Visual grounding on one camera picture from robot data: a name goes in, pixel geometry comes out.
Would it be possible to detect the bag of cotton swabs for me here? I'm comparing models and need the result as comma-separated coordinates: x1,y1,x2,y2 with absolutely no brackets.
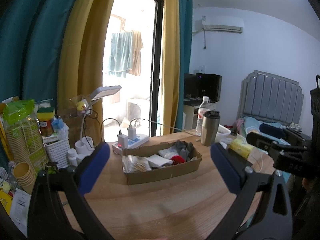
121,155,152,173

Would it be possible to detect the grey sock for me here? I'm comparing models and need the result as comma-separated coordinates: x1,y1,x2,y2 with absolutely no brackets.
175,140,194,161

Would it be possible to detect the white paper towel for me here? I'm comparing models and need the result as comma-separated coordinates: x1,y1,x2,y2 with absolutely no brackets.
146,154,173,168

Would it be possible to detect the white pill bottle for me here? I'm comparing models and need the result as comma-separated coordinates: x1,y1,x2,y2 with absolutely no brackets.
67,148,78,167
76,154,86,165

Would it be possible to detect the white desk lamp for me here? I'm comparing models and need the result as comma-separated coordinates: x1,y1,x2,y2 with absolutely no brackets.
74,85,121,155

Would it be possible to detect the yellow tissue pack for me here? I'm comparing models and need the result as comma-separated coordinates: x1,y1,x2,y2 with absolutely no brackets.
229,139,254,159

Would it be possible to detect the white plastic basket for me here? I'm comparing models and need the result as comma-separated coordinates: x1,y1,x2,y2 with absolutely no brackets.
42,135,70,168

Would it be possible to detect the brown cardboard box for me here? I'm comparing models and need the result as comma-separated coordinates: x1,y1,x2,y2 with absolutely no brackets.
122,141,202,185

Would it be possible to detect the white power strip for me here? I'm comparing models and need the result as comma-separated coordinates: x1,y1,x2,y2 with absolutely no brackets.
112,134,150,155

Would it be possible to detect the yellow duck plush in bag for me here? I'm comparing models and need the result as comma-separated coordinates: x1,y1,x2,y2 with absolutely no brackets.
76,99,87,112

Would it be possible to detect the steel travel tumbler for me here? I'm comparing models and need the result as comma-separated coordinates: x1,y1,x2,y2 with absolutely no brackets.
201,110,220,146

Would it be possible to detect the grey padded headboard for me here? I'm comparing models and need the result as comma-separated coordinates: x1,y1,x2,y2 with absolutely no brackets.
237,70,304,125

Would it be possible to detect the red pompom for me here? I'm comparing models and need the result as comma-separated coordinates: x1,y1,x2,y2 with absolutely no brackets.
170,155,185,165

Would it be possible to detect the red yellow can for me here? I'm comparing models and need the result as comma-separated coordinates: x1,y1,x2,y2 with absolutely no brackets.
37,107,55,137

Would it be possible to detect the stack of paper cups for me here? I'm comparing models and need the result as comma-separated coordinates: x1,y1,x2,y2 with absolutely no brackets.
13,162,36,194

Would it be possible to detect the green bag of paper cups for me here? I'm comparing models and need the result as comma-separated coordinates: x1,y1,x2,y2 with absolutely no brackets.
3,99,49,173

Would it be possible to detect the clear water bottle red label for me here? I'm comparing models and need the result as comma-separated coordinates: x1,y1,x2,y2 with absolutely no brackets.
196,96,210,136

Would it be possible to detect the white computer desk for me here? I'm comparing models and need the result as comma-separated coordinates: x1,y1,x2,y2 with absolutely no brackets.
183,99,202,130

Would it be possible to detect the black computer monitor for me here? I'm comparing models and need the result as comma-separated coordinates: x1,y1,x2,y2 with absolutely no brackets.
184,73,222,102

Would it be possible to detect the white air conditioner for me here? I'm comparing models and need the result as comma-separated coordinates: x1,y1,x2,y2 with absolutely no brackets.
193,15,244,33

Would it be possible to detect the white charger with black cable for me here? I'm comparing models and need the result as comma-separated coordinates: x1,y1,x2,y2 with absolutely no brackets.
117,130,129,149

